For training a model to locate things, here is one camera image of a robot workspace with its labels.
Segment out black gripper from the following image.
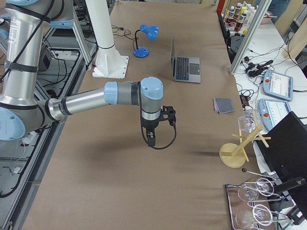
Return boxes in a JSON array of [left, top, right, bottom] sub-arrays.
[[141, 118, 159, 147]]

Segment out grey laptop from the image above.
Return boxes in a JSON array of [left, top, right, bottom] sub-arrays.
[[170, 37, 201, 83]]

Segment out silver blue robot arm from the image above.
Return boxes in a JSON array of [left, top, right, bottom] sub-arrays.
[[0, 0, 164, 148]]

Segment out grey purple folded cloths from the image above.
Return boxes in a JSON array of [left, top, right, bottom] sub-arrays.
[[213, 98, 235, 114]]

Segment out wooden mug tree stand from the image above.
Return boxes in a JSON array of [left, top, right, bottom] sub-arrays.
[[219, 125, 271, 168]]

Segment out clear glass mug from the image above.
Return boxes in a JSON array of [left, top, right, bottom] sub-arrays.
[[238, 109, 263, 133]]

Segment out blue desk lamp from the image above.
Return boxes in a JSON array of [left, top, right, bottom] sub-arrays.
[[133, 24, 160, 58]]

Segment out wine glass upper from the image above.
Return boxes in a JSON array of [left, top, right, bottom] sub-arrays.
[[238, 178, 274, 201]]

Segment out wine glass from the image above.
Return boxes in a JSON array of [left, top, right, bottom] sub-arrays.
[[235, 204, 273, 230], [238, 178, 274, 201]]

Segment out blue teach pendant near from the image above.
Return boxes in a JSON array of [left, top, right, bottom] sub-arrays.
[[258, 99, 291, 131]]

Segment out blue teach pendant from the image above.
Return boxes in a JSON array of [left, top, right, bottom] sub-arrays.
[[262, 70, 294, 102], [258, 99, 291, 131]]

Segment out wine glass lower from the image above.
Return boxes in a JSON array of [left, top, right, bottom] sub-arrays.
[[235, 204, 273, 230]]

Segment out black monitor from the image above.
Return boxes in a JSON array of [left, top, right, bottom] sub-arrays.
[[256, 112, 307, 217]]

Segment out blue teach pendant far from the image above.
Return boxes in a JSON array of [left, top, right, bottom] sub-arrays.
[[262, 70, 294, 102]]

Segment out black braided camera cable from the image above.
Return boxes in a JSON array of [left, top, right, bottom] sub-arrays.
[[139, 107, 177, 150]]

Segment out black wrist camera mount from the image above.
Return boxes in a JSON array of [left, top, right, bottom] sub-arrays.
[[160, 105, 177, 127]]

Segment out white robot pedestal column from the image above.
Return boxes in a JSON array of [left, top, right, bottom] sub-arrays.
[[86, 0, 129, 79]]

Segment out copper wire bottle rack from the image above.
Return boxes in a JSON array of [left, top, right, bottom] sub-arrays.
[[223, 0, 255, 35]]

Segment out aluminium frame post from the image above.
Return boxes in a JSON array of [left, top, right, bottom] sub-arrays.
[[229, 0, 272, 76]]

